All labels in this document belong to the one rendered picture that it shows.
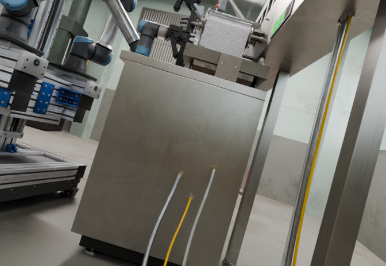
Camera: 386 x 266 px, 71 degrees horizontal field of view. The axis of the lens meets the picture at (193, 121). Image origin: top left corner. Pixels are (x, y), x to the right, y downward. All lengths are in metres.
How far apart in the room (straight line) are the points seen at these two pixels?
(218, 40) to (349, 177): 1.01
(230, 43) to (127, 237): 1.06
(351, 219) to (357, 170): 0.12
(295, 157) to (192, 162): 4.02
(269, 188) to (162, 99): 4.07
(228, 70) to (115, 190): 0.71
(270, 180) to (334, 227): 4.32
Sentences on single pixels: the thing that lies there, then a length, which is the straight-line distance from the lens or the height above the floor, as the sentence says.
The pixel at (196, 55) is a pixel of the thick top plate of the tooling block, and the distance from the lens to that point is 1.27.
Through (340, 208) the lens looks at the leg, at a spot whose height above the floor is 0.56.
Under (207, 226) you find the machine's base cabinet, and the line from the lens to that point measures 1.21.
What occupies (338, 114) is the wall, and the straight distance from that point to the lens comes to 4.88.
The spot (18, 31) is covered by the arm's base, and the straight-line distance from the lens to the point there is 1.56.
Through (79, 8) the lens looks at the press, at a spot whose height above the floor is 2.30.
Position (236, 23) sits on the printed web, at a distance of 1.56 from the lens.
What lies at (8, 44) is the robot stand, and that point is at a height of 0.78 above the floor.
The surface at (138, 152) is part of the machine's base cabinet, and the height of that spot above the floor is 0.49.
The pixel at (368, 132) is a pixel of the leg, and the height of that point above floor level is 0.75.
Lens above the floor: 0.62
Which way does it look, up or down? 3 degrees up
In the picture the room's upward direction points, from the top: 17 degrees clockwise
